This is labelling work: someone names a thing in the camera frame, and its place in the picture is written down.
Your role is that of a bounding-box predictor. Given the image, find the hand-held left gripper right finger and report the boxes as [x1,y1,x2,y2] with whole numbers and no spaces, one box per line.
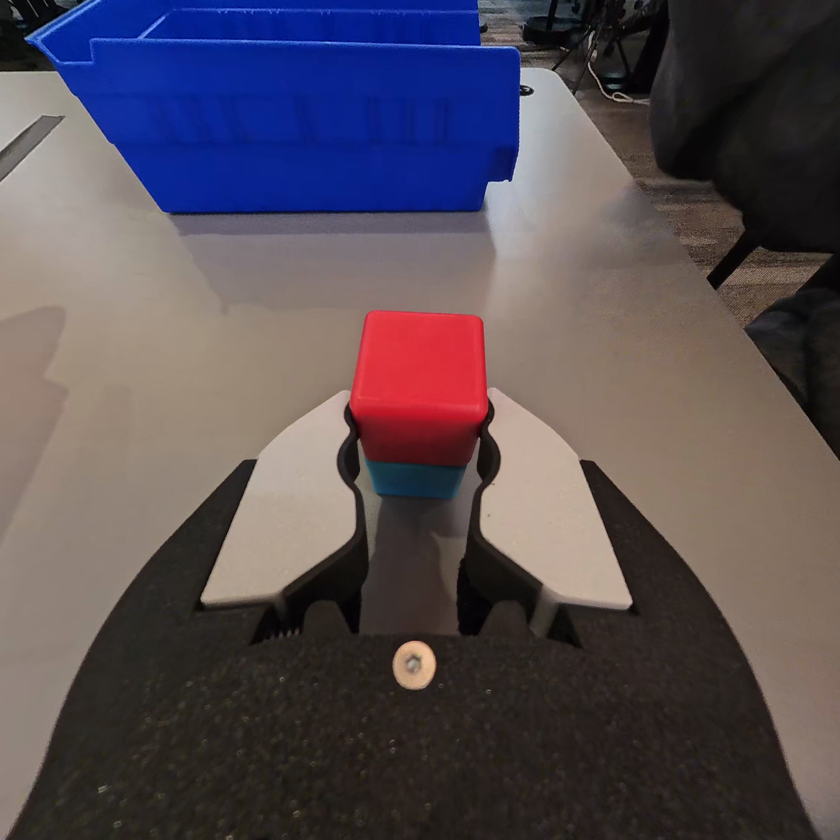
[458,387,635,636]

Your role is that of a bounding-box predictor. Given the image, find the blue plastic bin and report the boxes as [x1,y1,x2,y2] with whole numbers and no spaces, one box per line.
[26,0,521,214]

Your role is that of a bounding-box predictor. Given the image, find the cyan cube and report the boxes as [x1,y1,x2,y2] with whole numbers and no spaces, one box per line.
[364,458,468,500]

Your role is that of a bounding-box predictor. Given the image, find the grey desk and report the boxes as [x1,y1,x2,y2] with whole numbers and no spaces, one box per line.
[0,69,840,821]

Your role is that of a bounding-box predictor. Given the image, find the red cube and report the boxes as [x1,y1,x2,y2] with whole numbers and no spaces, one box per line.
[349,310,490,466]

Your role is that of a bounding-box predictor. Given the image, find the black office chair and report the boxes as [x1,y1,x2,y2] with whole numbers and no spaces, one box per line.
[650,0,840,291]

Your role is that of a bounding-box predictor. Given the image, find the white cable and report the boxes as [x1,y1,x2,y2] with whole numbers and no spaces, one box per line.
[587,29,652,105]

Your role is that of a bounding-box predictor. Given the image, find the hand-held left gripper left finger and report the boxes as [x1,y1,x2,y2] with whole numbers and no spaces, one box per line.
[200,388,367,634]

